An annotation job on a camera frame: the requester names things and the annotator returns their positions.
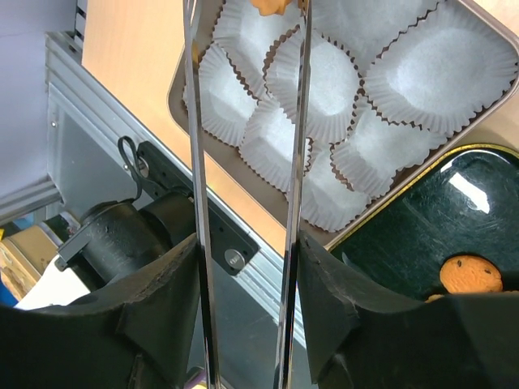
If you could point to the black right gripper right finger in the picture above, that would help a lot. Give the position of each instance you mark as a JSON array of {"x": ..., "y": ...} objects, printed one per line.
[{"x": 361, "y": 335}]

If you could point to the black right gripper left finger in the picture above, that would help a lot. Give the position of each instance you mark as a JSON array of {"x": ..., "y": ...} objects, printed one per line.
[{"x": 133, "y": 333}]

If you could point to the plain round orange cookie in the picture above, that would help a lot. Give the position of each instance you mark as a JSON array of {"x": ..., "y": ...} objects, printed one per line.
[{"x": 270, "y": 7}]

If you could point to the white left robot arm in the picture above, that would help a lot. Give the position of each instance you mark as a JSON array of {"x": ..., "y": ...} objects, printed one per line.
[{"x": 115, "y": 240}]

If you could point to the chocolate chip round cookie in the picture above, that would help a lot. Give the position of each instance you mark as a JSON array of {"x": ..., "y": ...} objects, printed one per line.
[{"x": 470, "y": 274}]

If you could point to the black gold-rimmed tray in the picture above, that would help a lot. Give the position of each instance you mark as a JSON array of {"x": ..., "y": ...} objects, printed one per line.
[{"x": 466, "y": 203}]

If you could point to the brown cookie tin box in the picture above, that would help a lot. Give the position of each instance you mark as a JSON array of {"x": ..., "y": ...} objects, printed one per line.
[{"x": 248, "y": 78}]

